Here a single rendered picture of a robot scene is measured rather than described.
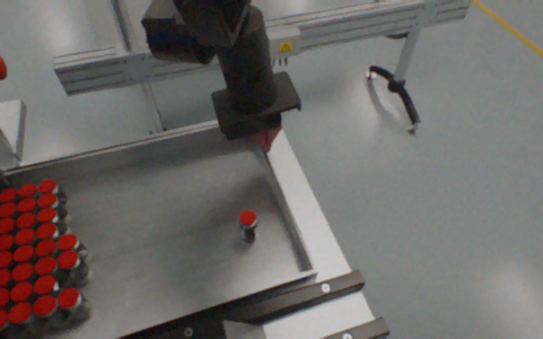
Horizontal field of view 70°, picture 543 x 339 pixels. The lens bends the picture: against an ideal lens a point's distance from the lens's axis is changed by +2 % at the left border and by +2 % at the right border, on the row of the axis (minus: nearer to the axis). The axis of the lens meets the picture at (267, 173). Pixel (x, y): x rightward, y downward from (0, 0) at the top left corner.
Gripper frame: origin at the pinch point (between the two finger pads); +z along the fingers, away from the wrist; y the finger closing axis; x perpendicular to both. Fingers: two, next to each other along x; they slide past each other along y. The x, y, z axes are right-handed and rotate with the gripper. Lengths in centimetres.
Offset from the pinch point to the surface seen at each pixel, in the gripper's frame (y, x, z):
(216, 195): 8.6, 4.4, 1.9
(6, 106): 38.9, -22.4, -2.9
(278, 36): -20, -82, 40
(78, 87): 52, -82, 37
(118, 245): 21.7, 8.9, -0.2
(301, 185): -3.1, 5.6, 4.0
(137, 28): 36, -143, 55
